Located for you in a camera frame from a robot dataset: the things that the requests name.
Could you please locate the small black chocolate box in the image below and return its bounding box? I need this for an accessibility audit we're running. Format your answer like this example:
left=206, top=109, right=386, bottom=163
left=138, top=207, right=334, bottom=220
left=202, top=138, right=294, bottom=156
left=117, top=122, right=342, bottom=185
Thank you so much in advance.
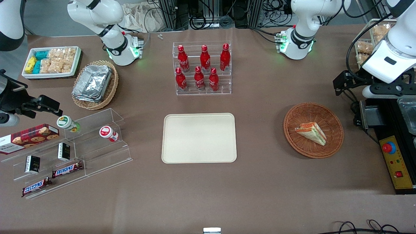
left=25, top=155, right=41, bottom=174
left=58, top=143, right=71, bottom=162

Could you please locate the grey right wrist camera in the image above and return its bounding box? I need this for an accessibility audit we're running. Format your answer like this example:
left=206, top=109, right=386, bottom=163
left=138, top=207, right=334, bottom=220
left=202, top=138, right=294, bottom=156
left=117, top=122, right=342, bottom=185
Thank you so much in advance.
left=0, top=111, right=20, bottom=127

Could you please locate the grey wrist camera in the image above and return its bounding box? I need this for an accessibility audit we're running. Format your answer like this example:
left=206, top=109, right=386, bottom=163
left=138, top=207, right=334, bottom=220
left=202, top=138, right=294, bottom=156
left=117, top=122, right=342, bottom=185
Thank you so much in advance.
left=362, top=85, right=416, bottom=99
left=0, top=111, right=20, bottom=127

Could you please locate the white rectangular snack bin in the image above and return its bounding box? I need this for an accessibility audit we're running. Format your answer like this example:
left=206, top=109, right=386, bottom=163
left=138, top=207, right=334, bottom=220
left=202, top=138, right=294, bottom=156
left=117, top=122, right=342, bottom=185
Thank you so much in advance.
left=21, top=46, right=82, bottom=80

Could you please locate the stack of foil trays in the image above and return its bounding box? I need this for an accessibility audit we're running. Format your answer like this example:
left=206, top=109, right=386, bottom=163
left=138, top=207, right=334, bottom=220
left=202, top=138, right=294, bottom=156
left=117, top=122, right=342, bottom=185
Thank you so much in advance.
left=72, top=65, right=113, bottom=103

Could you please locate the clear acrylic bottle rack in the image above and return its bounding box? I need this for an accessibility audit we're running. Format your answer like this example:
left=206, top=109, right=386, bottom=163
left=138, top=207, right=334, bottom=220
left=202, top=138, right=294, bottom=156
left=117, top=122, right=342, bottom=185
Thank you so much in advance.
left=172, top=41, right=232, bottom=96

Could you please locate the red tartan cookie box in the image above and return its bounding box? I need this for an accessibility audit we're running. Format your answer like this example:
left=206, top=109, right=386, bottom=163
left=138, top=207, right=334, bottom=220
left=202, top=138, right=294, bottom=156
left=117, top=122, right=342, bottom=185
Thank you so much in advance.
left=0, top=124, right=60, bottom=155

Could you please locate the black background cable bundle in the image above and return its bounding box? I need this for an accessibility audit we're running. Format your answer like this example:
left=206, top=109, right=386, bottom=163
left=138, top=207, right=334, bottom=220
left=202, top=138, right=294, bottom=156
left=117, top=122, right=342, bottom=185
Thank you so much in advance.
left=177, top=0, right=260, bottom=30

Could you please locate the cream plastic serving tray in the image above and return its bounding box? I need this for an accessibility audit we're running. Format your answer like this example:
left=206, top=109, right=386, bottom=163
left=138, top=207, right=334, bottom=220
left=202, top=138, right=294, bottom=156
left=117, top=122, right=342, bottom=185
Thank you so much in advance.
left=162, top=113, right=237, bottom=163

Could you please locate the snickers chocolate bar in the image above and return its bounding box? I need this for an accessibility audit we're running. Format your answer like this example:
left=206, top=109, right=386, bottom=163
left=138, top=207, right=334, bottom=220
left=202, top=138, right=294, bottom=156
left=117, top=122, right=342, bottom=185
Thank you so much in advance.
left=52, top=162, right=84, bottom=178
left=21, top=177, right=53, bottom=198

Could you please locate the yellow snack packet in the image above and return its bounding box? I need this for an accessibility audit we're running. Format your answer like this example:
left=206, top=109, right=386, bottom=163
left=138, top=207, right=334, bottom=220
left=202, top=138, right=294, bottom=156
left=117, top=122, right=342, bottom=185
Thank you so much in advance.
left=25, top=56, right=37, bottom=74

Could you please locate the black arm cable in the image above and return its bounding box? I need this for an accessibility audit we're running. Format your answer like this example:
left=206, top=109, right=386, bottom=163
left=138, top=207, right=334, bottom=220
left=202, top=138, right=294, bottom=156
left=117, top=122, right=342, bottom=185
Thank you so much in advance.
left=345, top=13, right=392, bottom=83

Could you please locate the crumpled beige paper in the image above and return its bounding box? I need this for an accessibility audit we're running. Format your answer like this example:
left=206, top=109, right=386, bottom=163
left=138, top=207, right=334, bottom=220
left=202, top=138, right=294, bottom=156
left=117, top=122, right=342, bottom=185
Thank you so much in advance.
left=123, top=3, right=167, bottom=33

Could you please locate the clear plastic container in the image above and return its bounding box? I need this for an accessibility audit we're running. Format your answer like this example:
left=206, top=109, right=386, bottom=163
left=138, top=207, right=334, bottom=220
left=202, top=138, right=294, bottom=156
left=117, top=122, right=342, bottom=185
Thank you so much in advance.
left=397, top=97, right=416, bottom=136

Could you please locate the oval light wicker basket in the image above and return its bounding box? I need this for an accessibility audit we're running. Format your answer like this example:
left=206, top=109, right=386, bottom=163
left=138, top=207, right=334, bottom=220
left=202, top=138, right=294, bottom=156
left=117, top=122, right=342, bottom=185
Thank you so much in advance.
left=71, top=60, right=119, bottom=111

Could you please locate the red cola bottle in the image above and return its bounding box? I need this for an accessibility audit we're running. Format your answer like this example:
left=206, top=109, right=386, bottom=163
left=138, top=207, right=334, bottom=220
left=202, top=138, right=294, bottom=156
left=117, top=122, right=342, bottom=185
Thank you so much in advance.
left=200, top=45, right=211, bottom=73
left=220, top=43, right=231, bottom=72
left=175, top=67, right=188, bottom=92
left=194, top=66, right=206, bottom=91
left=208, top=68, right=220, bottom=92
left=177, top=45, right=190, bottom=73

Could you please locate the clear acrylic step shelf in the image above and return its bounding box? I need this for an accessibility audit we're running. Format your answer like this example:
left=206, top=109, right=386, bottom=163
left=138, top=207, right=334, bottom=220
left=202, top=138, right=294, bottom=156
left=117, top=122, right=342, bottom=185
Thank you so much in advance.
left=0, top=108, right=133, bottom=200

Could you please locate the triangle sandwich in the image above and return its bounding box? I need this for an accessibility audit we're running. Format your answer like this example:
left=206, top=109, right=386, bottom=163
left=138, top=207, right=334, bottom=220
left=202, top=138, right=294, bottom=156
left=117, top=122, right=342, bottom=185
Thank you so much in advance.
left=295, top=122, right=327, bottom=146

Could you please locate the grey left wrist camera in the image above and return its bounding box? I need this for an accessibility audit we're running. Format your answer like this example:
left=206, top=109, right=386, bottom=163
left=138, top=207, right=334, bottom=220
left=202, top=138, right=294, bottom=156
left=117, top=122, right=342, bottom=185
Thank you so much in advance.
left=362, top=85, right=416, bottom=99

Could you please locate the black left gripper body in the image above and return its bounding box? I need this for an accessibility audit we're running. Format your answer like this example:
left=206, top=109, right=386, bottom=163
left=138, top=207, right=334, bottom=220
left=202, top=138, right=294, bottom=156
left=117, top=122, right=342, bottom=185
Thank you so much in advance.
left=353, top=73, right=416, bottom=97

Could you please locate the black control box yellow panel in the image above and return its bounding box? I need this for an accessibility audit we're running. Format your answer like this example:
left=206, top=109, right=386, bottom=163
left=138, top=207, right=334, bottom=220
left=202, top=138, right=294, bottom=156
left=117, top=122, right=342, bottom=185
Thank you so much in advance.
left=359, top=97, right=416, bottom=195

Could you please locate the round brown wicker basket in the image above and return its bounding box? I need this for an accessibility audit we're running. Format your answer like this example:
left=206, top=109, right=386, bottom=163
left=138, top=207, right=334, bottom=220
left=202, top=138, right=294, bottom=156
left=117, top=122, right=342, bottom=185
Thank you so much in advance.
left=283, top=103, right=344, bottom=159

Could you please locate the wrapped bread bun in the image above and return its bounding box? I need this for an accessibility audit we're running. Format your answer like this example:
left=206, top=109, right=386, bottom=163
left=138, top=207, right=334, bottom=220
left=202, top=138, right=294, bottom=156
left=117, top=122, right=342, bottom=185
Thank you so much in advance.
left=373, top=24, right=391, bottom=38
left=357, top=41, right=374, bottom=55

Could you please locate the black floor cable bundle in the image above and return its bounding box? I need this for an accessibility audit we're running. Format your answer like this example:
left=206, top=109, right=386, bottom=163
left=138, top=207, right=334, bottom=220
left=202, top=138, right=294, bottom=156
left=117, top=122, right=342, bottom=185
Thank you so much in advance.
left=325, top=220, right=416, bottom=234

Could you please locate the aluminium profile frame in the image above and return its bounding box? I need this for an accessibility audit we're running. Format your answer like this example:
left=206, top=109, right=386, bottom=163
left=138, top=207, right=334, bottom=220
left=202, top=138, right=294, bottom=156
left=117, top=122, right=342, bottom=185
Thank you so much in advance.
left=158, top=0, right=178, bottom=32

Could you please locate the clear acrylic bread bin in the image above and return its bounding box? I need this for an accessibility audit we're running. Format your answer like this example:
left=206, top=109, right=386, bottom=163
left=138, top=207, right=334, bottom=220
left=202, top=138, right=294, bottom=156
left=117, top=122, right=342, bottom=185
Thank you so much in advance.
left=369, top=19, right=399, bottom=43
left=354, top=39, right=375, bottom=69

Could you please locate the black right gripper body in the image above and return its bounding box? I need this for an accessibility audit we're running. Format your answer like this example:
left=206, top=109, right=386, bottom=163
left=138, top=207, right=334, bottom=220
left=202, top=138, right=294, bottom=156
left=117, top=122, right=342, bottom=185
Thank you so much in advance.
left=0, top=70, right=29, bottom=114

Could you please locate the green lid yogurt cup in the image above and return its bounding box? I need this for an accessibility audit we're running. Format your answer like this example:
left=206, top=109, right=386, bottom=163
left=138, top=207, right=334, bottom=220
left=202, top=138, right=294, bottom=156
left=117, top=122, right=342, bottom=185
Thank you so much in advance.
left=57, top=116, right=81, bottom=133

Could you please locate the red lid yogurt cup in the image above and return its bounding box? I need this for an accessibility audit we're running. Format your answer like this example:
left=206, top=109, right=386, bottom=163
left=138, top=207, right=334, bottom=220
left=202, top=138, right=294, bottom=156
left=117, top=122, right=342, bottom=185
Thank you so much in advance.
left=99, top=126, right=119, bottom=142

